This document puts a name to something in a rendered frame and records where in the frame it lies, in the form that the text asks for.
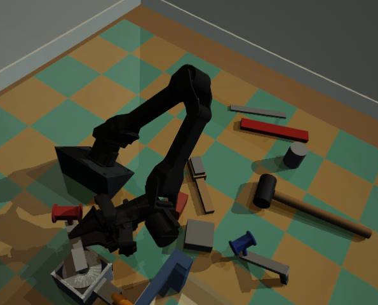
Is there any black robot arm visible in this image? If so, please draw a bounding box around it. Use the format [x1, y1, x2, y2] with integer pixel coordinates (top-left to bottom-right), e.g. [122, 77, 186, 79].
[85, 64, 212, 257]

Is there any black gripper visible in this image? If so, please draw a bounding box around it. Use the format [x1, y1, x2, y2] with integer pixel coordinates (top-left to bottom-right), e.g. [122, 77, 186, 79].
[68, 193, 142, 253]

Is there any black mallet with brown handle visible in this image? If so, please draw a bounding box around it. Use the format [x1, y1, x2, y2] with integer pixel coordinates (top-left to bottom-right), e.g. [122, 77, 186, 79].
[253, 173, 372, 238]

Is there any grey cylinder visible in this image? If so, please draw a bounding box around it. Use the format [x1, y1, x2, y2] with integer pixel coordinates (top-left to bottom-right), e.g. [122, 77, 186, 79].
[283, 142, 308, 169]

